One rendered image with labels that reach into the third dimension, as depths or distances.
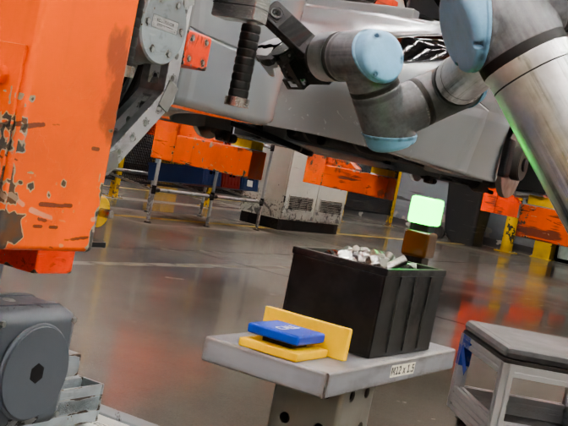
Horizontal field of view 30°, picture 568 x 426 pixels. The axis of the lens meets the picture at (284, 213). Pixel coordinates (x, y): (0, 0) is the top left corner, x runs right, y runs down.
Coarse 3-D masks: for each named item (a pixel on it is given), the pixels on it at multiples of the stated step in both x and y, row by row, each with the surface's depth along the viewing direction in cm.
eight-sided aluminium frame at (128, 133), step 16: (192, 0) 206; (144, 64) 206; (176, 64) 206; (144, 80) 206; (160, 80) 204; (176, 80) 207; (144, 96) 205; (160, 96) 203; (128, 112) 203; (144, 112) 200; (160, 112) 204; (128, 128) 197; (144, 128) 201; (112, 144) 195; (128, 144) 198; (112, 160) 194
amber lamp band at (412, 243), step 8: (408, 232) 157; (416, 232) 156; (424, 232) 156; (408, 240) 157; (416, 240) 156; (424, 240) 155; (432, 240) 157; (408, 248) 157; (416, 248) 156; (424, 248) 155; (432, 248) 157; (416, 256) 156; (424, 256) 156; (432, 256) 158
